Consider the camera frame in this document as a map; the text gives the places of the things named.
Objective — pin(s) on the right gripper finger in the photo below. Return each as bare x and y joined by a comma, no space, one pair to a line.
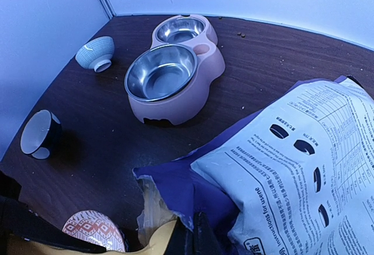
202,239

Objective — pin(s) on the yellow plastic scoop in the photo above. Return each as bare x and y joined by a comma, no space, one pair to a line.
157,244

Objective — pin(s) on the purple puppy food bag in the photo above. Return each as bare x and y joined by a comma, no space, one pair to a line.
293,178

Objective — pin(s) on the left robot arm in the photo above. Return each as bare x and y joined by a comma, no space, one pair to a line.
15,215

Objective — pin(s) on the pink double pet feeder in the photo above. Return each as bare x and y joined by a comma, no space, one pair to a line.
171,81

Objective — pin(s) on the red patterned ceramic dish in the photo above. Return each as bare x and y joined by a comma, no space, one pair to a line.
95,227

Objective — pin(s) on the black white ceramic bowl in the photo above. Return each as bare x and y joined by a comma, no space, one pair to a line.
40,135

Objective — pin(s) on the light blue ceramic bowl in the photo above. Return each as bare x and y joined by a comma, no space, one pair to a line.
97,54

